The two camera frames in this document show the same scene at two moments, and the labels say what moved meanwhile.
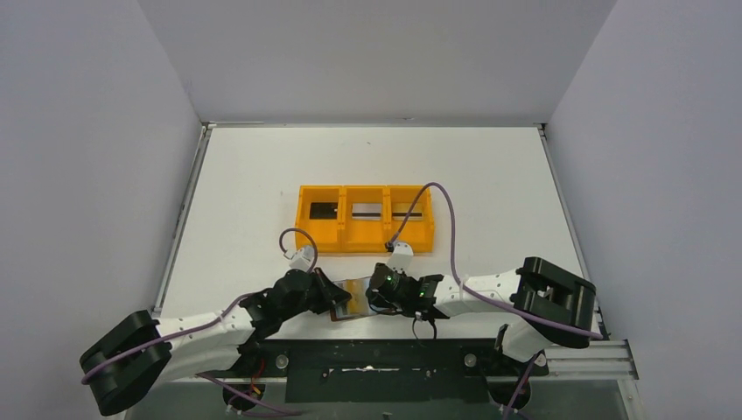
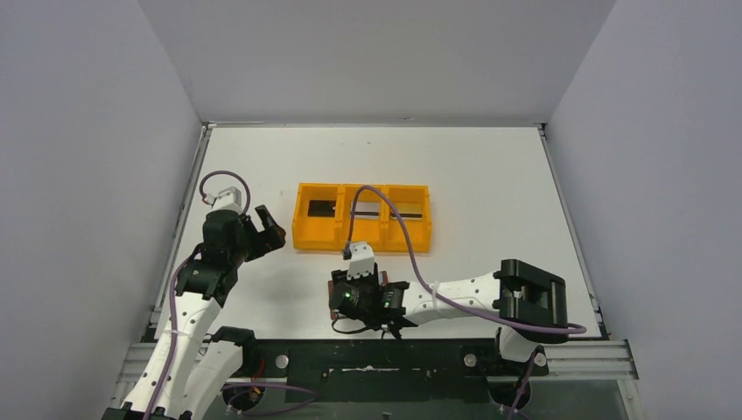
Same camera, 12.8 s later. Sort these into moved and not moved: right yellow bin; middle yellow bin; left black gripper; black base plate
Moved: left black gripper
Not moved: right yellow bin; middle yellow bin; black base plate
